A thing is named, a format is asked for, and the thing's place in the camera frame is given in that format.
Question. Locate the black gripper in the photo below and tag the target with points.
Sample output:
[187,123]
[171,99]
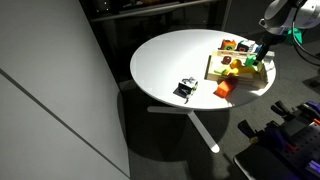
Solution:
[269,40]

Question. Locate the yellow banana plush toy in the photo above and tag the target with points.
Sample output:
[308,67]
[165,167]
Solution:
[245,70]

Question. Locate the orange yellow ball toy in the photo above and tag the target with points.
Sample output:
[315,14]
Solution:
[236,63]

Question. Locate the maroon round plush toy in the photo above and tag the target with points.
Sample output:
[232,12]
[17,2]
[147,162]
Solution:
[226,60]

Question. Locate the lime green plush toy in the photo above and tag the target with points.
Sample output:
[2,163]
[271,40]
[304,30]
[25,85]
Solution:
[220,71]

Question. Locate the wooden slatted tray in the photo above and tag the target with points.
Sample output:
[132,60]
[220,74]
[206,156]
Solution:
[213,75]

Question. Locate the blue soft cube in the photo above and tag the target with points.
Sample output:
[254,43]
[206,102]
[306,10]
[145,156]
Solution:
[257,49]

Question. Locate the white grey soft cube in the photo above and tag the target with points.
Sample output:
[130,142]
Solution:
[270,57]

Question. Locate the green soft cube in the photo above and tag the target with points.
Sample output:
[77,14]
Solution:
[250,60]

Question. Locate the black white patterned cube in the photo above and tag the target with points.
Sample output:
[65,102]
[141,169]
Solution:
[246,46]

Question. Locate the orange number nine cube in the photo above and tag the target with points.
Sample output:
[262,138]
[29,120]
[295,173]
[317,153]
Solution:
[228,44]

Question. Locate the pink foam block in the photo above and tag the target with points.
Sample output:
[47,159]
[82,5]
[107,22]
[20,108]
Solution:
[232,81]

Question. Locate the orange foam block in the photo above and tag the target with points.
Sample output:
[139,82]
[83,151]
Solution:
[222,90]

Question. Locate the purple clamp orange trigger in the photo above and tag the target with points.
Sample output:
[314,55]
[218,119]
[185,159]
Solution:
[275,136]
[282,110]

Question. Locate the black white picture cube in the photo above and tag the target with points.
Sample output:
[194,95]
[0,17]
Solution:
[186,87]

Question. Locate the white table base legs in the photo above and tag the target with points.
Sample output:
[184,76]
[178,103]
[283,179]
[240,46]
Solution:
[203,130]

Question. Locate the black equipment with clamps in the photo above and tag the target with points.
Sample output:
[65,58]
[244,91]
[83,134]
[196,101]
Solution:
[305,146]

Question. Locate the teal green wrist mount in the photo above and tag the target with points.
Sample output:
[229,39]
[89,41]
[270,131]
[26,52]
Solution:
[295,35]

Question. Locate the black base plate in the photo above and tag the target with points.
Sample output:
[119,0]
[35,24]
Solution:
[256,163]

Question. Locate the silver aluminium rail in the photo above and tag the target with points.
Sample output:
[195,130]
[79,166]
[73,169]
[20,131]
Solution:
[314,165]

